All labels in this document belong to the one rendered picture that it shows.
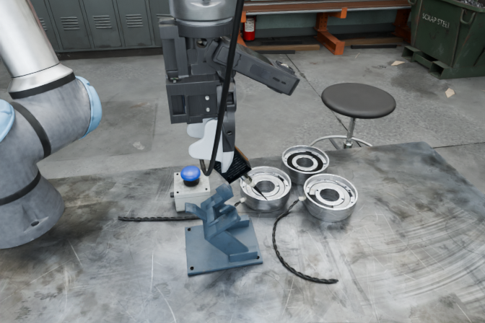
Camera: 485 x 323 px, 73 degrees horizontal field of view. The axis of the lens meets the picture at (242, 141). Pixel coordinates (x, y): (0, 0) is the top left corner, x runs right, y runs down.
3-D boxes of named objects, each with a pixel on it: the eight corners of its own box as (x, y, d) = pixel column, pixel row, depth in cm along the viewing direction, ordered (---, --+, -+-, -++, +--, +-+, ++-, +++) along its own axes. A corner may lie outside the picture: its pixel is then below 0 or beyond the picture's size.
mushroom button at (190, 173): (201, 181, 70) (199, 163, 67) (202, 194, 67) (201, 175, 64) (182, 183, 70) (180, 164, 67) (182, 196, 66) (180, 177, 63)
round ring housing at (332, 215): (346, 187, 72) (348, 173, 70) (361, 224, 63) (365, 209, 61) (298, 187, 72) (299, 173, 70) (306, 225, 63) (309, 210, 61)
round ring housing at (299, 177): (322, 192, 71) (325, 177, 69) (275, 181, 74) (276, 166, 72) (329, 164, 79) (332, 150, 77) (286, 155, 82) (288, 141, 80)
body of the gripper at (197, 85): (171, 102, 46) (159, 11, 39) (232, 96, 48) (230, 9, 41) (172, 130, 40) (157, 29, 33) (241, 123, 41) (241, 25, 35)
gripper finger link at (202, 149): (191, 174, 47) (185, 115, 43) (232, 169, 48) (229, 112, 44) (192, 187, 45) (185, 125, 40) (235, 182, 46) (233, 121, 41)
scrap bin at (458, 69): (389, 50, 386) (405, -15, 347) (446, 47, 397) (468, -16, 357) (449, 88, 301) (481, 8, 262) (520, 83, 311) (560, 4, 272)
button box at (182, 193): (208, 184, 73) (207, 167, 70) (211, 208, 67) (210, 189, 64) (171, 188, 72) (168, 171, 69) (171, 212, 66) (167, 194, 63)
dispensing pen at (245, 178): (280, 199, 54) (219, 134, 44) (259, 213, 55) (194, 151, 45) (276, 190, 55) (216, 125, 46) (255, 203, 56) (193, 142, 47)
